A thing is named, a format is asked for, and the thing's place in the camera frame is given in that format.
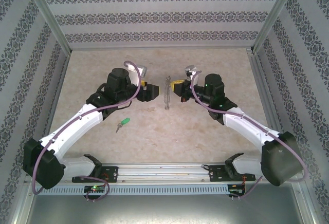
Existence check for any aluminium back frame beam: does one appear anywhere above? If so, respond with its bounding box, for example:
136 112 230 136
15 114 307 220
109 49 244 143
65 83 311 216
68 46 255 51

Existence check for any grey metal sheet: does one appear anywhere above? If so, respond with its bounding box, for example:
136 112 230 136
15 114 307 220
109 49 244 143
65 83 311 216
25 195 313 224

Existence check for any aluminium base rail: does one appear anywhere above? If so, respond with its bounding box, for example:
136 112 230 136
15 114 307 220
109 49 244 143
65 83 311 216
24 162 264 185

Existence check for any aluminium side rail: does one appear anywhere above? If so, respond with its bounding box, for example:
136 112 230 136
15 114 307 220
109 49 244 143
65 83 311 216
246 48 283 132

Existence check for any aluminium frame post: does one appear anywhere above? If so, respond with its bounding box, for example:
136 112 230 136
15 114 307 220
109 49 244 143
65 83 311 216
20 0 72 52
251 0 301 54

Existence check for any slotted grey cable duct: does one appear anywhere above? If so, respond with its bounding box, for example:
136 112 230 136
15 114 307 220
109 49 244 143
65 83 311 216
34 184 229 196

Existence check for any green-capped key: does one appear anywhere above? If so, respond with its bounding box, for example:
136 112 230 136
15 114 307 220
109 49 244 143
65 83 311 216
115 117 131 133

